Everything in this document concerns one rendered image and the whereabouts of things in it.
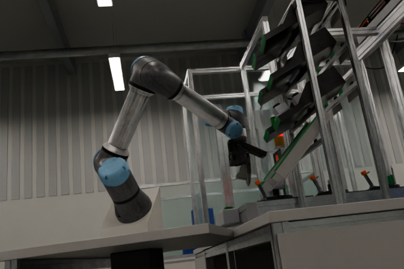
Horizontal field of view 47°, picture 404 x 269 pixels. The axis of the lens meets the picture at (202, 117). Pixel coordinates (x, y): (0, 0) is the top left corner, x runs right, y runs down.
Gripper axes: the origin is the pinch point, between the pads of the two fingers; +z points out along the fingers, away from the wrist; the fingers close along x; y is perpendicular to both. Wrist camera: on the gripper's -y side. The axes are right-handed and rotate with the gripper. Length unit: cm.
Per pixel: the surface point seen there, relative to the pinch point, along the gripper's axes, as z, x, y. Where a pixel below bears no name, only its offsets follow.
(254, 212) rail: 14.5, 17.0, 4.3
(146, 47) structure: -389, -626, 10
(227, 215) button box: 13.1, 2.0, 12.0
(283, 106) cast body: -18.7, 45.2, -5.1
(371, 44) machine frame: -96, -65, -113
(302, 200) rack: 12.3, 21.1, -14.8
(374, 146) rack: 1, 54, -31
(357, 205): 21, 75, -10
